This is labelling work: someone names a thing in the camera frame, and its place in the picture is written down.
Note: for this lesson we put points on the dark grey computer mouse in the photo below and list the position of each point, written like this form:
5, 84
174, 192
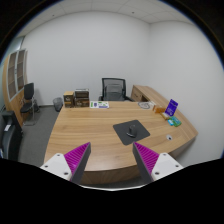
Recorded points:
132, 131

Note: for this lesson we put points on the dark box upper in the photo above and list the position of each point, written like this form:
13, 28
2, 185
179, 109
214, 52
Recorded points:
81, 93

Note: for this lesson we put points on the wooden side credenza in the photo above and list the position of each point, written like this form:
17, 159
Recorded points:
145, 93

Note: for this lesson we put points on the wooden office desk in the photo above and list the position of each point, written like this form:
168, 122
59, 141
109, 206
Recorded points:
110, 160

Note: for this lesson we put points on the desk cable grommet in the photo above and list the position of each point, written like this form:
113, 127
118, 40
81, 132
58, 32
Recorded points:
169, 137

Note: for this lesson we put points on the orange small box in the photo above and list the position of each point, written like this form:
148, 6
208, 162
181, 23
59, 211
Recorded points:
158, 109

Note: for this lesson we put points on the white green leaflet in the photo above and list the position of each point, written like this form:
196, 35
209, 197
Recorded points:
99, 104

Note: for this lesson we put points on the grey mesh waste bin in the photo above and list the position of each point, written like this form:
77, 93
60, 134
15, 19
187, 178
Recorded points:
58, 103

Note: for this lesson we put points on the black visitor chair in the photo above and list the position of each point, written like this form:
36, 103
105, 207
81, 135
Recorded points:
29, 105

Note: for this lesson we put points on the dark grey mouse pad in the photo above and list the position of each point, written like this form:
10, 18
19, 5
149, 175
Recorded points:
121, 130

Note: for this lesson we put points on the wooden glass-door cabinet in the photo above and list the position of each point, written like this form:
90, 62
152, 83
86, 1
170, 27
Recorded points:
13, 81

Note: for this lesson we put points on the black mesh office chair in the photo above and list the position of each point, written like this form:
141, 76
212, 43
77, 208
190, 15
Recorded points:
114, 89

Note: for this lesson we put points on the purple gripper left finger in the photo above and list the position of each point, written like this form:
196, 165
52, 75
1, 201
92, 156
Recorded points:
69, 166

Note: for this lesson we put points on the brown box lower right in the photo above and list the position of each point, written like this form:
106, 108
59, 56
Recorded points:
81, 102

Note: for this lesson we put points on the green card pack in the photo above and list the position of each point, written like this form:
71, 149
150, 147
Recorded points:
175, 121

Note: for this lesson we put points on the brown cardboard box left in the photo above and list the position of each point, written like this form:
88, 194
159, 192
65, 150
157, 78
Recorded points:
69, 99

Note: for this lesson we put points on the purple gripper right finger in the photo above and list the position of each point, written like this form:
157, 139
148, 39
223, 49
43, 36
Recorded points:
153, 166

